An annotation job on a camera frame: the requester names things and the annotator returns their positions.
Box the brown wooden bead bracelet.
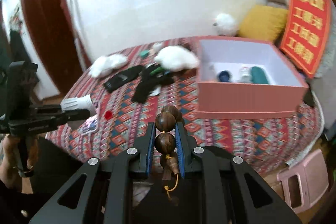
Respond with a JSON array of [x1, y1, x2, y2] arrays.
[[154, 105, 186, 208]]

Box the white ribbed plastic cup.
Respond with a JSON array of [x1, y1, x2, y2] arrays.
[[60, 94, 96, 130]]

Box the dark blue vase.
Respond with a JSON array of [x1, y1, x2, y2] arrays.
[[217, 71, 231, 83]]

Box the white pill bottle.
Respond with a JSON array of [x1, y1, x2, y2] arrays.
[[239, 67, 252, 84]]

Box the teal glasses case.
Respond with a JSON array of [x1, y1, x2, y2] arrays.
[[250, 67, 269, 85]]

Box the person's left hand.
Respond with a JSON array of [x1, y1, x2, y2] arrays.
[[1, 134, 38, 192]]

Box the red felt piece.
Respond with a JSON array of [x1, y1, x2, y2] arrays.
[[104, 110, 113, 121]]

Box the white paper card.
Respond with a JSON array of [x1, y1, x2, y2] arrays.
[[149, 85, 161, 97]]

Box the patterned red bedspread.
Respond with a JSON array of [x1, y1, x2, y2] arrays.
[[46, 37, 323, 174]]

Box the black nike glove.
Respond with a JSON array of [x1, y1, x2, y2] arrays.
[[103, 65, 144, 93], [131, 64, 174, 104]]

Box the dark red wooden door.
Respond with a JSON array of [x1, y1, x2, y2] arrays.
[[21, 0, 83, 95]]

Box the green knit item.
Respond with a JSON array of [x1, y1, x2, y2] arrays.
[[150, 67, 167, 76]]

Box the white plush pillow toy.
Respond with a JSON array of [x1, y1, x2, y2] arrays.
[[154, 46, 199, 72]]

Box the large white plush toy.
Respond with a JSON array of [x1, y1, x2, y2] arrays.
[[89, 53, 128, 79]]

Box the small green oval box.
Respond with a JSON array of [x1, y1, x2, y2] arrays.
[[139, 50, 150, 59]]

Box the pink storage box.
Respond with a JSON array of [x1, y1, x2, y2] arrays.
[[195, 36, 308, 119]]

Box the small white plush bird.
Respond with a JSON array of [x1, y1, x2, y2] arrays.
[[213, 13, 239, 36]]

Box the pink plastic stool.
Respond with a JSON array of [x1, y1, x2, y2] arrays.
[[277, 149, 329, 214]]

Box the yellow cushion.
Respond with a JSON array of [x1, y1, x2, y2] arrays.
[[238, 5, 288, 43]]

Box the red banner gold characters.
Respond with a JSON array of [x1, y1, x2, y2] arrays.
[[280, 0, 331, 79]]

